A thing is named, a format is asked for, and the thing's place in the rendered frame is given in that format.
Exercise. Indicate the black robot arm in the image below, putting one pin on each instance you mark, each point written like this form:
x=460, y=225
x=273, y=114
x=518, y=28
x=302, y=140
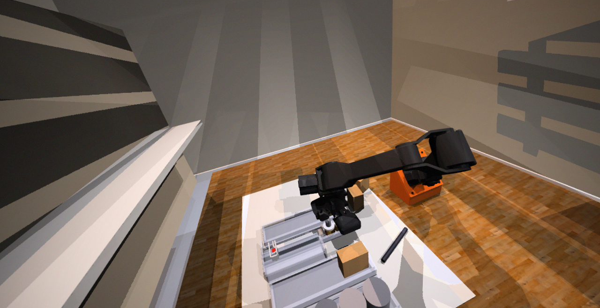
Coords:
x=450, y=153

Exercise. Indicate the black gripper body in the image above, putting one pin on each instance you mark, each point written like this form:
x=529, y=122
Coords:
x=346, y=221

